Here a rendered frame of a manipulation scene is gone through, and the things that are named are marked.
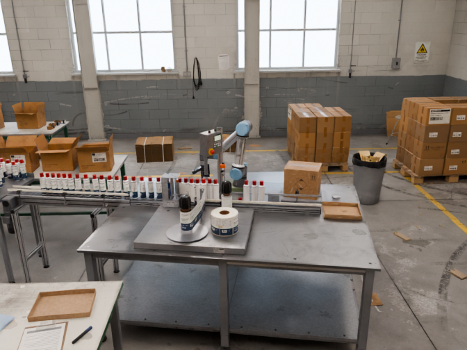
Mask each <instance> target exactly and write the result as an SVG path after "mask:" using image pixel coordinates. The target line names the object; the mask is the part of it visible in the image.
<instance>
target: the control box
mask: <svg viewBox="0 0 467 350"><path fill-rule="evenodd" d="M220 133H221V140H218V141H216V142H214V135H217V134H220ZM217 142H221V146H220V147H216V148H214V143H217ZM199 145H200V155H203V156H207V157H209V156H212V155H215V154H217V153H221V152H222V132H221V131H217V132H214V129H213V130H211V133H208V131H205V132H203V133H200V134H199ZM211 150H214V151H215V153H214V154H211V152H210V151H211Z"/></svg>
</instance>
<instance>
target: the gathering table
mask: <svg viewBox="0 0 467 350"><path fill-rule="evenodd" d="M27 177H28V179H26V180H22V178H21V179H20V181H18V182H14V179H13V180H8V178H5V184H3V188H0V202H1V200H2V199H3V198H4V197H6V195H7V194H9V193H10V192H12V191H8V190H7V189H9V188H12V189H22V188H15V187H13V185H20V186H27V184H29V183H30V184H31V183H32V182H33V181H34V180H35V177H34V173H28V172H27ZM29 206H30V211H31V217H32V222H33V228H34V233H35V239H36V243H37V246H38V243H39V239H38V232H37V228H36V224H35V217H34V213H33V206H32V205H29ZM0 245H1V251H2V254H3V261H4V264H5V268H6V273H7V277H8V282H9V283H15V282H14V280H15V279H14V276H13V270H12V266H11V262H10V256H9V253H8V247H7V243H6V237H5V233H4V230H3V224H2V221H1V214H0Z"/></svg>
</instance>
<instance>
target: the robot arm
mask: <svg viewBox="0 0 467 350"><path fill-rule="evenodd" d="M251 130H252V123H251V121H249V120H243V121H242V122H240V123H238V124H237V126H236V131H235V132H234V133H232V134H231V135H230V136H229V137H228V138H227V139H226V140H225V141H224V142H223V146H222V148H223V153H224V152H225V151H226V150H227V149H228V148H229V147H230V146H231V145H232V144H233V143H234V142H235V141H237V144H236V153H235V158H234V163H233V164H232V166H231V171H230V172H229V175H230V177H231V178H232V179H233V183H232V185H233V186H234V187H235V188H243V185H244V184H245V180H247V163H246V162H244V157H245V147H246V143H247V138H248V137H249V132H250V131H251ZM208 159H215V160H217V159H218V157H217V154H215V155H212V156H209V157H207V163H208ZM199 162H200V167H198V168H197V169H194V170H193V171H192V173H193V174H196V173H197V172H199V171H201V177H202V179H203V178H205V179H206V183H208V181H207V180H208V178H207V177H210V169H209V164H208V176H204V156H203V155H200V150H199Z"/></svg>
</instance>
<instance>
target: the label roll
mask: <svg viewBox="0 0 467 350"><path fill-rule="evenodd" d="M211 231H212V233H213V234H215V235H218V236H222V237H226V236H231V235H235V234H236V233H237V232H238V211H237V210H236V209H235V208H230V207H221V208H216V209H214V210H212V211H211Z"/></svg>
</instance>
